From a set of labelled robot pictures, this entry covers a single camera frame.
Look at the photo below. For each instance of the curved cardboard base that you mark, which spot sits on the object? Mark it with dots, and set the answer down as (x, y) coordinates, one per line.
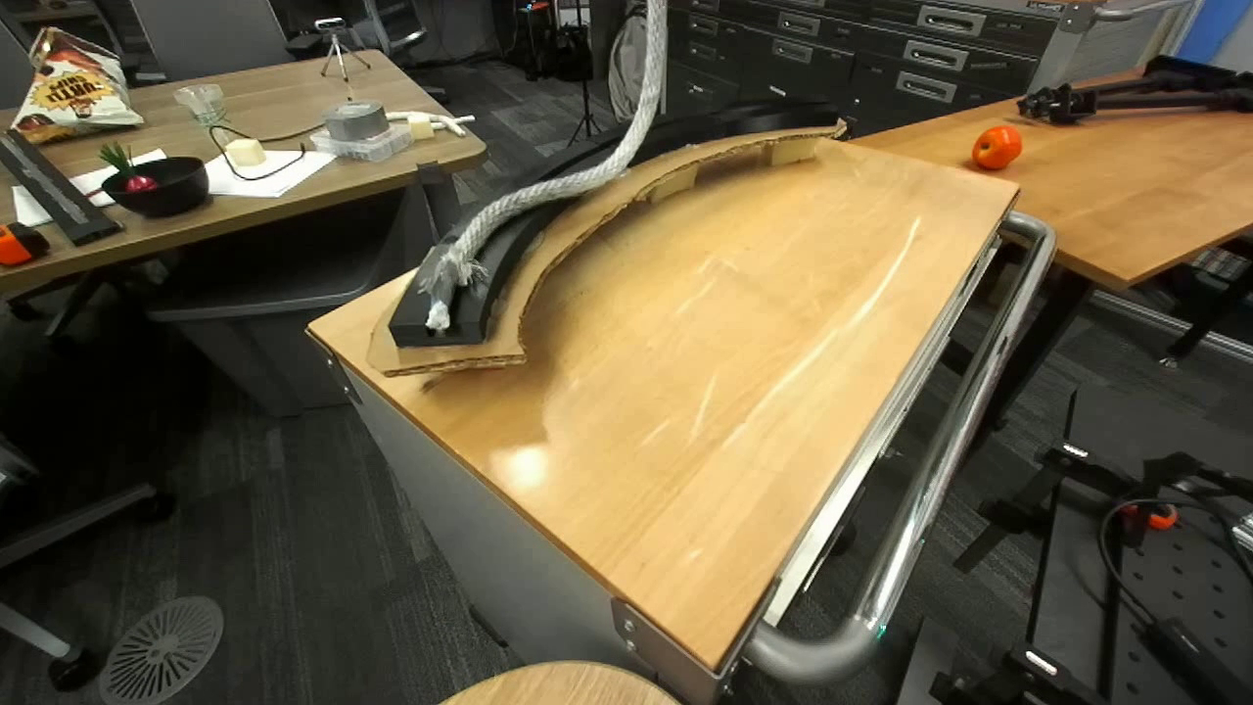
(576, 226)

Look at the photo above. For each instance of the grey drawer cabinet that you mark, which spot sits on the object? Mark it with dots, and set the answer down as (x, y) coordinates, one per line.
(901, 59)

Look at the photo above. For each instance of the round wooden stool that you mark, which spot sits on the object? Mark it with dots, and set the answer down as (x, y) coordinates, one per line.
(566, 681)

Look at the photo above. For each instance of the grey tape roll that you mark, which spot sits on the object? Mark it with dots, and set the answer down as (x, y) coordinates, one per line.
(354, 124)

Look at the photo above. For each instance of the small white tripod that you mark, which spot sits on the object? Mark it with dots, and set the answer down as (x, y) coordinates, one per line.
(337, 55)

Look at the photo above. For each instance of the orange round fruit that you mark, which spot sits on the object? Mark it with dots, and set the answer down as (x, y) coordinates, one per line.
(996, 145)

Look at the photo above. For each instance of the black bowl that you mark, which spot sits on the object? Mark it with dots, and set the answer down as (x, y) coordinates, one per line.
(158, 185)

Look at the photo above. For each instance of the black flat bar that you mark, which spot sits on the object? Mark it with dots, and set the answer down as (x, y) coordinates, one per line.
(70, 210)

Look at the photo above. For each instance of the chip snack bag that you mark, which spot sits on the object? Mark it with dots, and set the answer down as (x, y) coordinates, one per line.
(75, 85)

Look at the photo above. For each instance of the chrome cart handle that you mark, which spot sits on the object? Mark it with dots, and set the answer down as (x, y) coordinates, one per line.
(844, 653)

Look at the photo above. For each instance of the black camera tripod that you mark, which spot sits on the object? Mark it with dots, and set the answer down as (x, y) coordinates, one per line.
(1163, 85)

